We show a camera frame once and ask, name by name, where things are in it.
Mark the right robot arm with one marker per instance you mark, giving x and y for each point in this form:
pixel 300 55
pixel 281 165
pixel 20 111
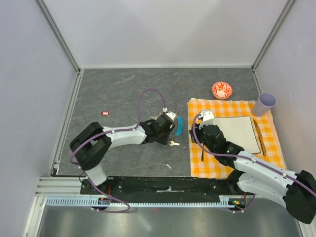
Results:
pixel 296 192

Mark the orange checkered cloth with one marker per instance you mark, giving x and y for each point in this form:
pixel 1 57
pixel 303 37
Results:
pixel 211 168

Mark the red patterned bowl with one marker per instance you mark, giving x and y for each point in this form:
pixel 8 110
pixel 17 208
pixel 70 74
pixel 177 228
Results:
pixel 222 90

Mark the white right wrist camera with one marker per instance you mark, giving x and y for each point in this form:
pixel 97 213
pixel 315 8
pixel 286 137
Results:
pixel 206 117

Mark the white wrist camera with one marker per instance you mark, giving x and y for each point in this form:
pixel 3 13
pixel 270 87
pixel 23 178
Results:
pixel 206 117
pixel 171 114

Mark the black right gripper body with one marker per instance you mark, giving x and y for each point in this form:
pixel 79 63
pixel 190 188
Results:
pixel 200 135

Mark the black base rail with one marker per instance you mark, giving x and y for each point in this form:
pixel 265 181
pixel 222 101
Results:
pixel 169 189

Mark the light blue cable duct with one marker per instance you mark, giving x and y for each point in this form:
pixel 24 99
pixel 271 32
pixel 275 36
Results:
pixel 97 202

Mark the small silver key on table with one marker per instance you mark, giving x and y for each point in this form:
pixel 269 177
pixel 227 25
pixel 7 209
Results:
pixel 166 164

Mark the lilac plastic cup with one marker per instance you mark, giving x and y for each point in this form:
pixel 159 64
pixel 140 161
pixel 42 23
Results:
pixel 263 104

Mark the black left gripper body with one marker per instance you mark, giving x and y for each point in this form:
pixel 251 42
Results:
pixel 163 136

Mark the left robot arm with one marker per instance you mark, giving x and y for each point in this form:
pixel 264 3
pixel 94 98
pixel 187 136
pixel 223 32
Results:
pixel 91 145

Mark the gold knife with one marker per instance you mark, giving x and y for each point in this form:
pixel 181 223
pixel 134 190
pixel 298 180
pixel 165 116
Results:
pixel 260 137

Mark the white square plate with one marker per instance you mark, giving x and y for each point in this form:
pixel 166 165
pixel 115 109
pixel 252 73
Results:
pixel 239 130

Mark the loose silver key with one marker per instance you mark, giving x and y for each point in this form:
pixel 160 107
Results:
pixel 172 143

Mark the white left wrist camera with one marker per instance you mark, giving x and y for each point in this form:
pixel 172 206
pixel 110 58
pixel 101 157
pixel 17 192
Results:
pixel 171 114

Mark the red key tag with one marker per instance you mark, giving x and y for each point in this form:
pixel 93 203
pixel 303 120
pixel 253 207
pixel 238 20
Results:
pixel 105 113

